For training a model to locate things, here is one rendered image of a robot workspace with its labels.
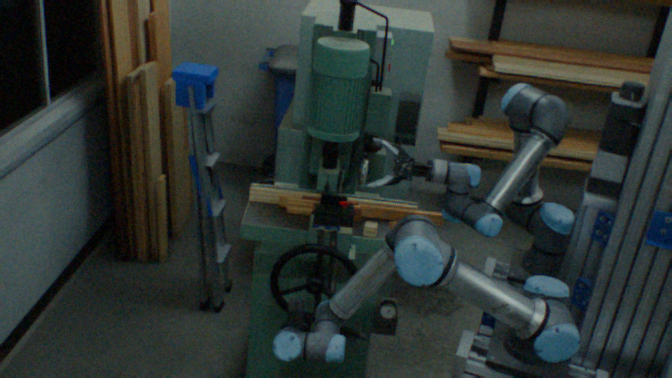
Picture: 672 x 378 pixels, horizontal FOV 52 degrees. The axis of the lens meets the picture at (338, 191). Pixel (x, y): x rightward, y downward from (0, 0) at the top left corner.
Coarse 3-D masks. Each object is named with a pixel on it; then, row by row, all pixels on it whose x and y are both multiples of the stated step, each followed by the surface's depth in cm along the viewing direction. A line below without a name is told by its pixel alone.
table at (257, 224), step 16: (256, 208) 243; (272, 208) 244; (256, 224) 232; (272, 224) 233; (288, 224) 235; (304, 224) 236; (384, 224) 242; (256, 240) 234; (272, 240) 234; (288, 240) 234; (304, 240) 232; (352, 240) 233; (368, 240) 233; (304, 256) 225; (352, 256) 226
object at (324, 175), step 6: (324, 168) 238; (336, 168) 240; (318, 174) 236; (324, 174) 235; (330, 174) 235; (336, 174) 235; (318, 180) 237; (324, 180) 236; (330, 180) 236; (336, 180) 236; (318, 186) 237; (330, 186) 237; (336, 186) 238
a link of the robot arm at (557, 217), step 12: (552, 204) 237; (528, 216) 238; (540, 216) 234; (552, 216) 230; (564, 216) 232; (528, 228) 239; (540, 228) 234; (552, 228) 230; (564, 228) 230; (540, 240) 235; (552, 240) 232; (564, 240) 232; (552, 252) 234
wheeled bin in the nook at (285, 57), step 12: (288, 48) 427; (264, 60) 412; (276, 60) 403; (288, 60) 402; (276, 72) 396; (288, 72) 396; (276, 84) 404; (288, 84) 403; (276, 96) 408; (288, 96) 406; (276, 108) 411; (276, 120) 415; (276, 132) 418; (276, 144) 422; (264, 168) 471; (264, 180) 431
